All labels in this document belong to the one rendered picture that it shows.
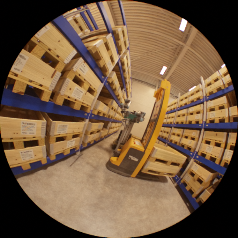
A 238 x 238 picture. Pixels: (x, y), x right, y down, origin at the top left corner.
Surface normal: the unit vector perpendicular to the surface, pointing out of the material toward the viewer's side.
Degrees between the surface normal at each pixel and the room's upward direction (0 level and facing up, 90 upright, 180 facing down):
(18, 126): 90
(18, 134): 90
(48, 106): 90
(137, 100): 90
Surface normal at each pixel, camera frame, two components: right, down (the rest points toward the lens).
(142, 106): -0.17, -0.07
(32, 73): 0.91, 0.36
